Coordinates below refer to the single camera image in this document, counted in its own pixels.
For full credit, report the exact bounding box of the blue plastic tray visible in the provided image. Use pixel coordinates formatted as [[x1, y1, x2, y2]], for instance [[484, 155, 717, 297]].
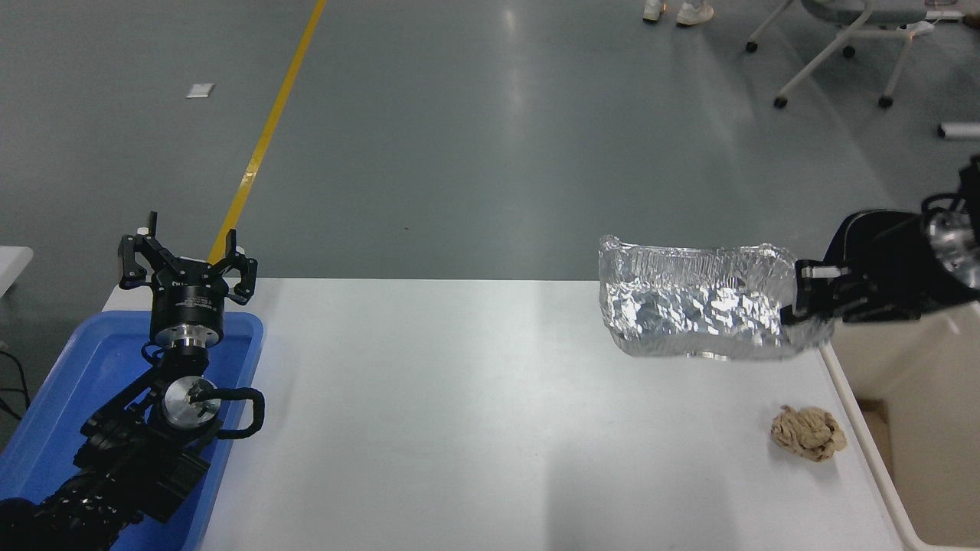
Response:
[[0, 310, 265, 551]]

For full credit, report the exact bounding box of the crumpled tan paper ball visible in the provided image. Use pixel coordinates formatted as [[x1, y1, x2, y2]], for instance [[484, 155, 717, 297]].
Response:
[[770, 406, 848, 464]]

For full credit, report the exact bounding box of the small white side table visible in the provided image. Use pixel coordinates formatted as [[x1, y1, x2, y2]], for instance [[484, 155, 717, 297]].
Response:
[[0, 246, 34, 298]]

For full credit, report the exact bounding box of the black cable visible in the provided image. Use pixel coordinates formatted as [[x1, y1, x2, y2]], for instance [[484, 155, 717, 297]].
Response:
[[0, 348, 31, 422]]

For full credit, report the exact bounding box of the grey wheeled office chair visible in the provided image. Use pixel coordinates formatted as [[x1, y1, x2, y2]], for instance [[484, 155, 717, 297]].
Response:
[[746, 0, 939, 109]]

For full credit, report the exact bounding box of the large pale bin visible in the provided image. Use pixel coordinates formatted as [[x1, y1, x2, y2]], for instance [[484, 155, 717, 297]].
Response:
[[819, 302, 980, 551]]

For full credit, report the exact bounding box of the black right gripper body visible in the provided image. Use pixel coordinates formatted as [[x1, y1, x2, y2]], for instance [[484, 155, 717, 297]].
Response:
[[825, 210, 939, 322]]

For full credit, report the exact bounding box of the foil tray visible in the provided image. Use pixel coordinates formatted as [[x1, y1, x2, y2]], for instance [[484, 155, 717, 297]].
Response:
[[598, 234, 835, 360]]

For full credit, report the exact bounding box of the person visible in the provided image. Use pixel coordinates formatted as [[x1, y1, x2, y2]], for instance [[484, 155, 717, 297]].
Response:
[[642, 0, 715, 26]]

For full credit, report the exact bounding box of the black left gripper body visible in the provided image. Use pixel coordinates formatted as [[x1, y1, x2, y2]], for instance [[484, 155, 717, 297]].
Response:
[[149, 268, 228, 331]]

